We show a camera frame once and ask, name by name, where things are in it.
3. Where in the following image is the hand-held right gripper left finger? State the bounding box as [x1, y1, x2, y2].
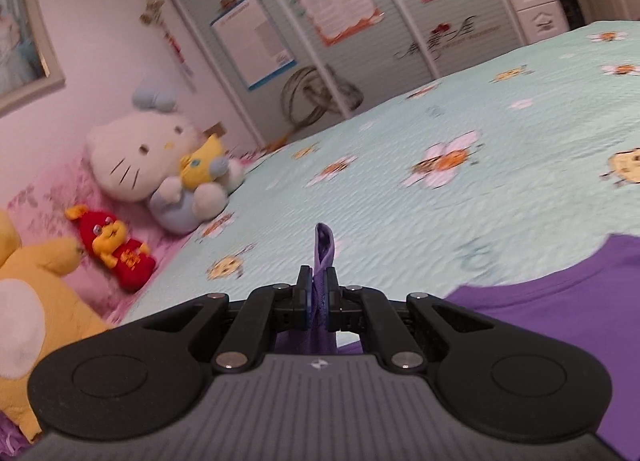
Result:
[142, 265, 315, 374]

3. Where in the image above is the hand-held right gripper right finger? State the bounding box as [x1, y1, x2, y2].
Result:
[325, 266, 493, 373]

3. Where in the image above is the purple t-shirt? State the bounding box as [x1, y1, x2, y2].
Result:
[274, 222, 640, 461]

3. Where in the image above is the bee-print quilted bedspread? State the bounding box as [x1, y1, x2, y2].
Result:
[115, 21, 640, 342]

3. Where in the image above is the small yellow plush toy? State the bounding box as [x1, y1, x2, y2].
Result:
[180, 133, 228, 190]

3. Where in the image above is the red and yellow plush toy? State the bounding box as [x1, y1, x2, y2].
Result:
[65, 205, 157, 292]

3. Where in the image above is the white cat plush toy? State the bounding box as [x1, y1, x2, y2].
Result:
[85, 80, 246, 236]

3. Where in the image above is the pink floral pillow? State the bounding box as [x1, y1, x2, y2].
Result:
[5, 156, 201, 327]

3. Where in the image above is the yellow bear plush toy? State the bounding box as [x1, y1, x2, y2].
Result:
[0, 211, 113, 442]

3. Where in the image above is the grey sliding-door wardrobe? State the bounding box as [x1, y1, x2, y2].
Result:
[145, 0, 531, 152]

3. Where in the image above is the purple floral cloth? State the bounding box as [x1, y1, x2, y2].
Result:
[0, 411, 31, 461]

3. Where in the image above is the white drawer cabinet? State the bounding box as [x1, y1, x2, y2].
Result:
[500, 0, 571, 42]

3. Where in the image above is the blue-bordered wall poster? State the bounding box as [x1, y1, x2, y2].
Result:
[210, 0, 298, 90]

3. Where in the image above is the hanging wall ornament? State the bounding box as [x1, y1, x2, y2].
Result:
[140, 0, 196, 92]

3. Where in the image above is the framed wall picture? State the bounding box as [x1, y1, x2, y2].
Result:
[0, 0, 66, 114]

